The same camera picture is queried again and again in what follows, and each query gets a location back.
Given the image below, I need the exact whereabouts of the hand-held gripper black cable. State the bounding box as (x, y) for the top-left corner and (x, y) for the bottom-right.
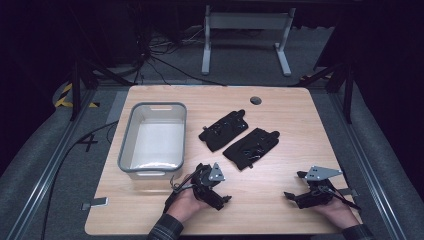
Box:
(319, 185), (363, 212)
(169, 165), (205, 195)

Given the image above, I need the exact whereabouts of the dark curtain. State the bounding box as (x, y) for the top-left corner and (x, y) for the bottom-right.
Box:
(313, 0), (424, 201)
(0, 0), (134, 176)

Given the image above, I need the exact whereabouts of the aluminium rail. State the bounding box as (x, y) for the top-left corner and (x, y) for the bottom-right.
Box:
(327, 92), (408, 240)
(5, 89), (98, 240)

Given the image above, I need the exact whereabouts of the grey metal table clip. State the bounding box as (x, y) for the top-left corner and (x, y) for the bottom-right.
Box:
(81, 196), (110, 211)
(336, 187), (360, 198)

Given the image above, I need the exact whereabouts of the white metal stand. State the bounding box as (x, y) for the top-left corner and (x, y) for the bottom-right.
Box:
(200, 4), (297, 78)

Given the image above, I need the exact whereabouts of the long black floor cable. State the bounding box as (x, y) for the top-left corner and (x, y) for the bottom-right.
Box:
(39, 120), (120, 240)

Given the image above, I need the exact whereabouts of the black metal stand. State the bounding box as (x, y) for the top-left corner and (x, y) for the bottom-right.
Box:
(289, 62), (356, 125)
(67, 57), (135, 122)

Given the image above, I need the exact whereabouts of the white plastic bin grey rim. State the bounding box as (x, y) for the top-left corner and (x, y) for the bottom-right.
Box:
(117, 101), (188, 181)

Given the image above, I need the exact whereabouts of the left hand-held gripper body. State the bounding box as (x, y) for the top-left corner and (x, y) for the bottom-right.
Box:
(191, 162), (226, 212)

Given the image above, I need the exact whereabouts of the black floor cable bundle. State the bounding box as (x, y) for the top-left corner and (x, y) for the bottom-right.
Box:
(131, 6), (229, 88)

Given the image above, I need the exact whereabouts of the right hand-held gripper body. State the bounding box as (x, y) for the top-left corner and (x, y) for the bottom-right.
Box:
(294, 165), (344, 210)

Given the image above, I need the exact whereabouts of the yellow black striped tape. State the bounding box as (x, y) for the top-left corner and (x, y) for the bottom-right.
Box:
(54, 82), (101, 109)

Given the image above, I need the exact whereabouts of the person's left hand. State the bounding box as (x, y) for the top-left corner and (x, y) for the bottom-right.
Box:
(165, 174), (214, 224)

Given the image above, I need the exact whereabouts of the left hand-held gripper black cable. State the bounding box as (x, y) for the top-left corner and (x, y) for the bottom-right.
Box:
(169, 165), (205, 195)

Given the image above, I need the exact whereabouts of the right hand-held gripper black cable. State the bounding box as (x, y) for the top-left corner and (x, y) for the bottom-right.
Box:
(319, 185), (363, 212)

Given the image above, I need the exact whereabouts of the black glove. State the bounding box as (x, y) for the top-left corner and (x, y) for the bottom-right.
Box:
(222, 127), (281, 172)
(198, 108), (250, 153)

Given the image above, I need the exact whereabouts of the person's right hand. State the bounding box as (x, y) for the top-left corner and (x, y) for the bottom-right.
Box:
(312, 195), (362, 230)

